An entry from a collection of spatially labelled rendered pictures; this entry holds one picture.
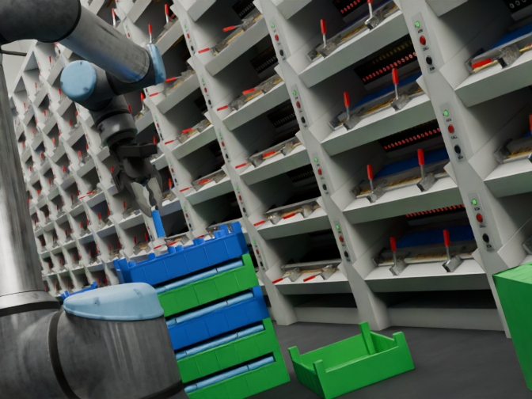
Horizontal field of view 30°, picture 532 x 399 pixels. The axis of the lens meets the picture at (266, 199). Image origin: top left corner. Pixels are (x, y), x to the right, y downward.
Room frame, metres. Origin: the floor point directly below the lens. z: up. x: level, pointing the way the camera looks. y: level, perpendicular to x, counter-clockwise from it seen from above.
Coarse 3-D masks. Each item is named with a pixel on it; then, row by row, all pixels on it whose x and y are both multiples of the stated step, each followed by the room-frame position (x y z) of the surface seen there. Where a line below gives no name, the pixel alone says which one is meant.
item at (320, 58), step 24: (336, 0) 2.63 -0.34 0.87; (360, 0) 2.55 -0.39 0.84; (384, 0) 2.42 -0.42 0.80; (336, 24) 2.69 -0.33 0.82; (360, 24) 2.38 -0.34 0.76; (384, 24) 2.16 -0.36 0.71; (312, 48) 2.66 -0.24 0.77; (336, 48) 2.47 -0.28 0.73; (360, 48) 2.30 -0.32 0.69; (312, 72) 2.57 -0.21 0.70; (336, 72) 2.47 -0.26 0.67
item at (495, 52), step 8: (512, 40) 1.86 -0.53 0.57; (520, 40) 1.82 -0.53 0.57; (528, 40) 1.80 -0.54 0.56; (496, 48) 1.90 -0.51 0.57; (520, 48) 1.83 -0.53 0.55; (528, 48) 1.79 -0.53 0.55; (480, 56) 1.95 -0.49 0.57; (488, 56) 1.92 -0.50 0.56; (496, 56) 1.90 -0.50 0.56; (488, 64) 1.91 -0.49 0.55
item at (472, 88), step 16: (512, 16) 2.01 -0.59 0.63; (480, 32) 2.02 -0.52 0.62; (496, 32) 2.03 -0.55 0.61; (464, 48) 2.00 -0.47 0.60; (480, 48) 2.00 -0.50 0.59; (448, 64) 1.99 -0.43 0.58; (464, 64) 2.00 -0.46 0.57; (496, 64) 1.90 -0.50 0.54; (512, 64) 1.80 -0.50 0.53; (528, 64) 1.75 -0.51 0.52; (448, 80) 1.98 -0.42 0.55; (464, 80) 1.99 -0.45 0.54; (480, 80) 1.89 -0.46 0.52; (496, 80) 1.85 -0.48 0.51; (512, 80) 1.82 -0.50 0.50; (528, 80) 1.78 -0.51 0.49; (464, 96) 1.97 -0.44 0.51; (480, 96) 1.93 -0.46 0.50; (496, 96) 1.89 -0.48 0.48
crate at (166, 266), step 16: (224, 224) 2.53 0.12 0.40; (208, 240) 2.53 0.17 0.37; (224, 240) 2.34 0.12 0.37; (240, 240) 2.35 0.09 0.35; (160, 256) 2.50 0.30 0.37; (176, 256) 2.32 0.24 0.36; (192, 256) 2.33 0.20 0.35; (208, 256) 2.33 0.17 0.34; (224, 256) 2.34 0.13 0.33; (128, 272) 2.29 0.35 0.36; (144, 272) 2.30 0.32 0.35; (160, 272) 2.31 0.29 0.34; (176, 272) 2.31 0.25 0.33
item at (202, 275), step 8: (216, 264) 2.48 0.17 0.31; (224, 264) 2.37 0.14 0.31; (232, 264) 2.35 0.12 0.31; (240, 264) 2.35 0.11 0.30; (192, 272) 2.47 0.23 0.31; (200, 272) 2.36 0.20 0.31; (208, 272) 2.34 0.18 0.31; (216, 272) 2.34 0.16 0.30; (168, 280) 2.47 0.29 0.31; (176, 280) 2.36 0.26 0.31; (184, 280) 2.33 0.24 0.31; (192, 280) 2.33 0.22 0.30; (160, 288) 2.31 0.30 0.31; (168, 288) 2.32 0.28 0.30
